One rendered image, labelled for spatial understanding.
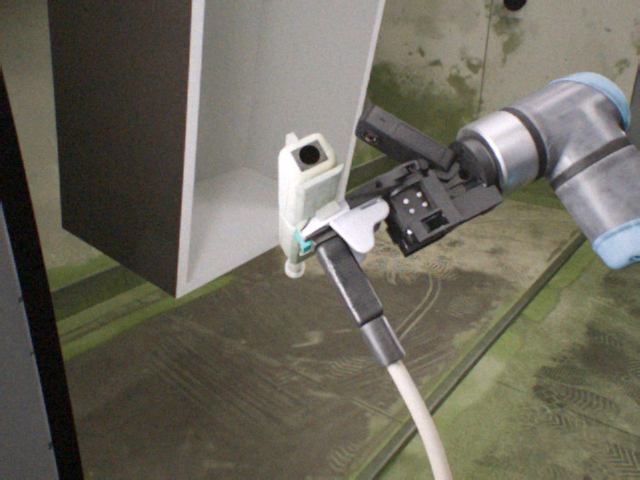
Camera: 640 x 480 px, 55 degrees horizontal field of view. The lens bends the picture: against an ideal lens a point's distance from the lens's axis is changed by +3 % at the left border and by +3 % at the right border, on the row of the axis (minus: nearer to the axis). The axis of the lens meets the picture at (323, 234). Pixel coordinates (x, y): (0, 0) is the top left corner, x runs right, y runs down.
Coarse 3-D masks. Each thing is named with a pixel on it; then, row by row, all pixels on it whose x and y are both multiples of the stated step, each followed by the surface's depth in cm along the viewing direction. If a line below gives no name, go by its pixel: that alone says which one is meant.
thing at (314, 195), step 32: (288, 160) 52; (320, 160) 52; (288, 192) 56; (320, 192) 54; (288, 224) 67; (288, 256) 79; (320, 256) 61; (352, 256) 61; (352, 288) 60; (352, 320) 61; (384, 320) 60; (384, 352) 58
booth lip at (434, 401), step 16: (576, 240) 249; (560, 256) 235; (544, 272) 222; (528, 288) 210; (528, 304) 205; (512, 320) 193; (496, 336) 183; (480, 352) 175; (464, 368) 167; (448, 384) 160; (432, 400) 154; (400, 432) 143; (416, 432) 146; (384, 448) 138; (400, 448) 140; (368, 464) 134; (384, 464) 135
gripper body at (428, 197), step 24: (456, 144) 66; (408, 168) 63; (432, 168) 65; (456, 168) 65; (480, 168) 63; (408, 192) 63; (432, 192) 62; (456, 192) 64; (480, 192) 64; (408, 216) 62; (432, 216) 62; (456, 216) 61; (408, 240) 64; (432, 240) 67
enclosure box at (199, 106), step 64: (64, 0) 107; (128, 0) 98; (192, 0) 90; (256, 0) 153; (320, 0) 146; (384, 0) 137; (64, 64) 113; (128, 64) 103; (192, 64) 95; (256, 64) 163; (320, 64) 152; (64, 128) 119; (128, 128) 108; (192, 128) 101; (256, 128) 170; (320, 128) 158; (64, 192) 127; (128, 192) 115; (192, 192) 108; (256, 192) 164; (128, 256) 121; (192, 256) 131
